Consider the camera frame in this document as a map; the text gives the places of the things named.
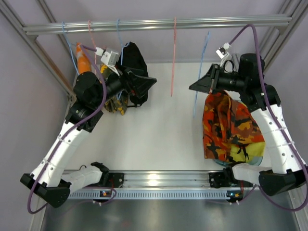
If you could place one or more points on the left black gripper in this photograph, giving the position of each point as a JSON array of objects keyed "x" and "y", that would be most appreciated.
[{"x": 131, "y": 81}]

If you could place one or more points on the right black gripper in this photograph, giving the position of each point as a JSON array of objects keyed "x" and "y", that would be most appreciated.
[{"x": 214, "y": 78}]

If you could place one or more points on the blue hanger with camouflage trousers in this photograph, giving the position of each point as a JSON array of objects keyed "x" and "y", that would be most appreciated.
[{"x": 200, "y": 70}]

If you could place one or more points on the orange red camouflage trousers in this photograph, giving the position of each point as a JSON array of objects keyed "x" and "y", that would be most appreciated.
[{"x": 226, "y": 122}]

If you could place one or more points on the pink wire hanger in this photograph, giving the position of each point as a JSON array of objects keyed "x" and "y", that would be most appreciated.
[
  {"x": 93, "y": 41},
  {"x": 174, "y": 57}
]

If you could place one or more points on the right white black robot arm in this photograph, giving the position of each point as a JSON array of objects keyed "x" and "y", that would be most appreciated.
[{"x": 287, "y": 170}]

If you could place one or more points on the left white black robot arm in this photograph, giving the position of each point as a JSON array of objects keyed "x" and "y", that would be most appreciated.
[{"x": 48, "y": 180}]

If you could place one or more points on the black trousers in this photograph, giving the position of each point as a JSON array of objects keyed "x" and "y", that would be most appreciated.
[{"x": 133, "y": 59}]

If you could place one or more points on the green yellow camouflage trousers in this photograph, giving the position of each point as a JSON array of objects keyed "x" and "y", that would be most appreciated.
[{"x": 118, "y": 103}]

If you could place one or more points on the blue hanger with black trousers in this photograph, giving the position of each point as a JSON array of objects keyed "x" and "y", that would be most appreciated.
[{"x": 120, "y": 40}]

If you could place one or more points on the orange white trousers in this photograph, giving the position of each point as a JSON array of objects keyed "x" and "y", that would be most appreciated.
[{"x": 83, "y": 63}]

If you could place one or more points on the teal transparent plastic bin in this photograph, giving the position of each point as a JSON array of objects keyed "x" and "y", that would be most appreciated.
[{"x": 256, "y": 161}]

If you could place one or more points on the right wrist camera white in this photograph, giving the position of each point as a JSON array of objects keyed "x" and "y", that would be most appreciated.
[{"x": 223, "y": 53}]

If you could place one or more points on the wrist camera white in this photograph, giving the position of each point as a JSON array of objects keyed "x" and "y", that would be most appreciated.
[
  {"x": 109, "y": 58},
  {"x": 223, "y": 53}
]

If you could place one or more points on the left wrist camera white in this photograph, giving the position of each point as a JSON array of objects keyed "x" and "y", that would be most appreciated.
[{"x": 109, "y": 58}]

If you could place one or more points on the aluminium hanging rail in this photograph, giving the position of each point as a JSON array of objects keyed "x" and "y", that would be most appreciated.
[{"x": 159, "y": 24}]

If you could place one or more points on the aluminium frame right post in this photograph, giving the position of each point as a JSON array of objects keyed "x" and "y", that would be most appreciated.
[{"x": 279, "y": 26}]

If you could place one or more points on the aluminium frame post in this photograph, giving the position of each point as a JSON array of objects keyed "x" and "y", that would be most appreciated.
[
  {"x": 279, "y": 26},
  {"x": 12, "y": 17}
]

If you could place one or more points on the blue wire hanger leftmost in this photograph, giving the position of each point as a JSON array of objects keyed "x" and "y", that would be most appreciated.
[{"x": 70, "y": 48}]

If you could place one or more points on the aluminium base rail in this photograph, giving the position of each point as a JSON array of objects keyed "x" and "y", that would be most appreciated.
[{"x": 165, "y": 180}]

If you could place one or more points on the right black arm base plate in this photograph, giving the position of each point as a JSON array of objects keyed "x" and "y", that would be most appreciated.
[{"x": 223, "y": 178}]

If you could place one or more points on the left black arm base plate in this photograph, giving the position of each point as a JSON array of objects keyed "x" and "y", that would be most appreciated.
[{"x": 112, "y": 180}]

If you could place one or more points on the aluminium frame left post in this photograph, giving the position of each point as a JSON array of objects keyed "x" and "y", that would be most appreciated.
[{"x": 12, "y": 17}]

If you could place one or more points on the grey slotted cable duct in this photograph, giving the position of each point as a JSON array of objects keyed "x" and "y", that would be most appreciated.
[{"x": 156, "y": 194}]

